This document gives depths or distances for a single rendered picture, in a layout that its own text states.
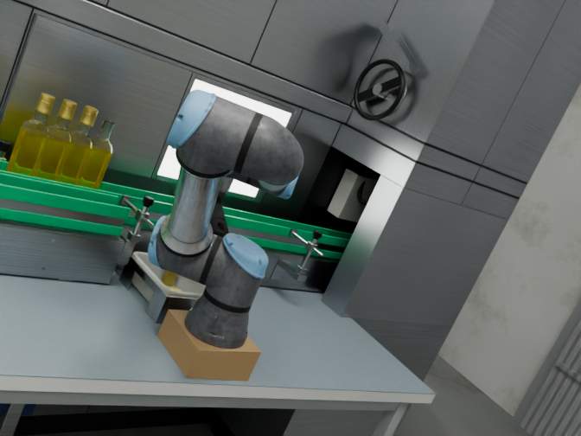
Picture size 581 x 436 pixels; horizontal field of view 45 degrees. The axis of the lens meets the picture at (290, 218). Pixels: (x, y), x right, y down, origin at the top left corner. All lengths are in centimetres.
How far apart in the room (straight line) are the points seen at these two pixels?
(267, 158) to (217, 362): 58
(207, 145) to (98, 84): 78
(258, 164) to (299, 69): 114
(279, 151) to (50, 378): 62
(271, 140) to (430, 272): 151
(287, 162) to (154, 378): 58
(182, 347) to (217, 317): 11
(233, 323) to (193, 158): 48
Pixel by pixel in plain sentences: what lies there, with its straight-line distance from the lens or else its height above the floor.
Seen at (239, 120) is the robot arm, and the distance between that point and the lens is 123.
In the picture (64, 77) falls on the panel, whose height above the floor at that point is 119.
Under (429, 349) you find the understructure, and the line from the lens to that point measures 294.
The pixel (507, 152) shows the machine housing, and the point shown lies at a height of 148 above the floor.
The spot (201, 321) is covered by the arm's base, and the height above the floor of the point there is 86.
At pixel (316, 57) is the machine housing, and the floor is 150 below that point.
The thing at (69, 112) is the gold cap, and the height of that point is 114.
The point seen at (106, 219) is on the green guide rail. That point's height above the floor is 93.
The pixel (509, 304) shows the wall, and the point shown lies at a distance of 481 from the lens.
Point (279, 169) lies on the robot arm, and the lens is 125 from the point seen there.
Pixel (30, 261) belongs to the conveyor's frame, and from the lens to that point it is 178.
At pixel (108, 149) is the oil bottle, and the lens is 187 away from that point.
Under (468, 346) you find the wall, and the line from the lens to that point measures 496.
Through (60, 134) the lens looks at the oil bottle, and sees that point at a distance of 181.
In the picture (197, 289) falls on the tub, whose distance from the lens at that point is 193.
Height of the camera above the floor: 150
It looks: 12 degrees down
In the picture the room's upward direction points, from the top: 24 degrees clockwise
